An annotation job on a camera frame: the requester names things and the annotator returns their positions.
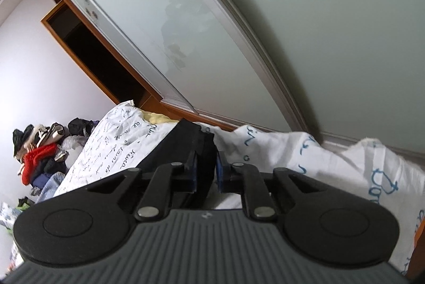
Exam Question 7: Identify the wooden wardrobe frame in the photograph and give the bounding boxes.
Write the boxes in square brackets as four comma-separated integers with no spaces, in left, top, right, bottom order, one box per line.
[40,0,240,132]

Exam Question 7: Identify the yellow cloth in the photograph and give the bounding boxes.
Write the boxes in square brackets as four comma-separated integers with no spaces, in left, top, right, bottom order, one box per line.
[143,111,180,126]

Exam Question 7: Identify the pile of clothes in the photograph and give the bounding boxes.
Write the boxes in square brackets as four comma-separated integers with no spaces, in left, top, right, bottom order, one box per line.
[12,123,69,196]

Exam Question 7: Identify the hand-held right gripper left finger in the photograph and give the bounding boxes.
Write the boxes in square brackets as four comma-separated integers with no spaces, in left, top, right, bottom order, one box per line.
[84,151,200,222]

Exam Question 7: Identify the white script printed blanket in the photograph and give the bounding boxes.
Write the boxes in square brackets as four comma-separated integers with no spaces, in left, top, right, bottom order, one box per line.
[53,100,425,278]

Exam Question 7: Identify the black pants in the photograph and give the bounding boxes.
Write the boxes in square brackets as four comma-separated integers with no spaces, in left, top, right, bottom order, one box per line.
[133,119,217,210]

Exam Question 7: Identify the clear plastic bag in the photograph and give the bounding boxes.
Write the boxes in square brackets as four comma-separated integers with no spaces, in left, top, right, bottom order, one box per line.
[57,135,87,156]

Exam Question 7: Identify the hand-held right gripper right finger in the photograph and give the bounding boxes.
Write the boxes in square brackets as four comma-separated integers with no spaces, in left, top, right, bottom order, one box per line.
[215,151,321,220]

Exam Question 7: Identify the black bag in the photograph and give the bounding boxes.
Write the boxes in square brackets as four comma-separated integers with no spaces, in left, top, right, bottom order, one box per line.
[67,118,100,139]

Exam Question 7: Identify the floral pillow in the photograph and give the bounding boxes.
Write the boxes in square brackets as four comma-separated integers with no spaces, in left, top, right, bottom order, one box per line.
[0,202,24,229]

